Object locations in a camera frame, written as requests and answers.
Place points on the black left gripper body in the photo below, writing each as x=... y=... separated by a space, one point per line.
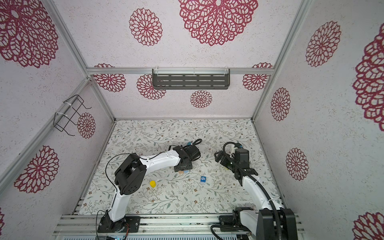
x=182 y=168

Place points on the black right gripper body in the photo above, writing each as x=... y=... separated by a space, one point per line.
x=229 y=163

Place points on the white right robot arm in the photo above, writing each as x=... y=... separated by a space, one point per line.
x=268 y=220

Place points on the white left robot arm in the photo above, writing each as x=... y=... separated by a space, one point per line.
x=130 y=175

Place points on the dark grey wall shelf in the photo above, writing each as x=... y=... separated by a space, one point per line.
x=191 y=80

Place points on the black wire wall rack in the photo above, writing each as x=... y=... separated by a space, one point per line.
x=65 y=117

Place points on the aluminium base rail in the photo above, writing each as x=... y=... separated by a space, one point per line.
x=145 y=224

